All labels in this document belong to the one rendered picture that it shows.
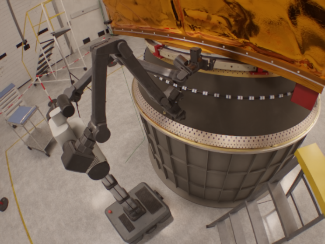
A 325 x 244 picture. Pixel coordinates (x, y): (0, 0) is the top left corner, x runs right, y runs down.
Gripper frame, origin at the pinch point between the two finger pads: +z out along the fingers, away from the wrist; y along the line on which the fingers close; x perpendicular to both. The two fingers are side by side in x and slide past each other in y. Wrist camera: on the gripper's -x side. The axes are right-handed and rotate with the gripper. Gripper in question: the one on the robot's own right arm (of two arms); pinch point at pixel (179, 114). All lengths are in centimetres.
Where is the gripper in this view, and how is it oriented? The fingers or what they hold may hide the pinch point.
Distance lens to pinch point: 115.7
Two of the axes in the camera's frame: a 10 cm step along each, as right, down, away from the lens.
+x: -5.8, 8.1, 0.2
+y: -6.4, -4.7, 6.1
